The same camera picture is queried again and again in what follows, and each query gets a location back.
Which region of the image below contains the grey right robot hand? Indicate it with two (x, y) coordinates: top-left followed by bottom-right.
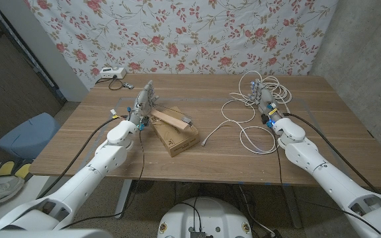
(248, 79), (283, 125)

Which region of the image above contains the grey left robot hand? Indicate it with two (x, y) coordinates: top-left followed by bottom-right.
(127, 80), (160, 125)

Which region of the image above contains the wooden slat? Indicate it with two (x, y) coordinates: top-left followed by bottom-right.
(149, 108), (192, 132)

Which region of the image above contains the brown cardboard box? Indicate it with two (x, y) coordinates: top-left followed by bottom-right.
(150, 105), (200, 158)

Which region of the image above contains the white Ethernet cable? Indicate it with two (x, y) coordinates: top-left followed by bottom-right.
(200, 70), (293, 155)

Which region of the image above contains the dark round floor fan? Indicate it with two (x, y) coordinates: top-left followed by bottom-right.
(131, 180), (155, 194)

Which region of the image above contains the floral backdrop cloth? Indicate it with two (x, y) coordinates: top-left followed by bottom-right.
(23, 0), (340, 90)

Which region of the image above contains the white table leg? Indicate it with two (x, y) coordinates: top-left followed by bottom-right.
(114, 179), (134, 219)
(282, 184), (304, 229)

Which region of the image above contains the blue padded stool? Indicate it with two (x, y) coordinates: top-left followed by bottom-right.
(0, 112), (62, 161)

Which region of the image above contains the white robot torso base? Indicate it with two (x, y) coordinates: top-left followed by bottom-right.
(157, 196), (253, 238)

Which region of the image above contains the yellow black foot pedal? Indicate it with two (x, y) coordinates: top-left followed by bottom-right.
(14, 161), (34, 181)
(0, 161), (16, 178)

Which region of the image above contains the black power cord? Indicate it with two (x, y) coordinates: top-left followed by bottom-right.
(94, 75), (125, 91)

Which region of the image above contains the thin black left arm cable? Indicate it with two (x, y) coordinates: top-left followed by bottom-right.
(60, 128), (146, 230)

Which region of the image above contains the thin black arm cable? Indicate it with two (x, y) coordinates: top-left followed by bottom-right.
(60, 128), (146, 230)
(269, 125), (381, 235)

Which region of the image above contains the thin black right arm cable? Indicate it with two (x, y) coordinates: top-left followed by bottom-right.
(269, 125), (381, 235)

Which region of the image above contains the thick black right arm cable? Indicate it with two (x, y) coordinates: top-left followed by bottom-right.
(282, 112), (378, 193)

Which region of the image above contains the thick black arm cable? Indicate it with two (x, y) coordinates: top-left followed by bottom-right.
(282, 112), (378, 193)
(37, 114), (128, 200)

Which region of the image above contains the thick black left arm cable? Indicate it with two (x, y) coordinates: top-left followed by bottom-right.
(37, 114), (128, 200)

